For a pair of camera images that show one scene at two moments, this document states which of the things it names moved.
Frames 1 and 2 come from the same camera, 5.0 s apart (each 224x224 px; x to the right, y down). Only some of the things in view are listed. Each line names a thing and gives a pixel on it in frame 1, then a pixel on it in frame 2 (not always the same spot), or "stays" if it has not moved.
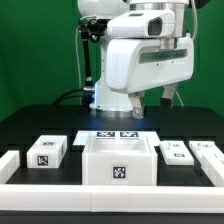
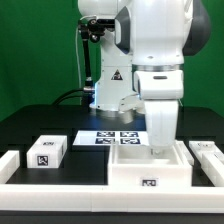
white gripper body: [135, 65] → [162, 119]
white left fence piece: [9, 164] stays
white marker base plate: [81, 136] stays
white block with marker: [47, 152] stays
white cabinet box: [119, 162] → [131, 164]
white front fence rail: [112, 198] stays
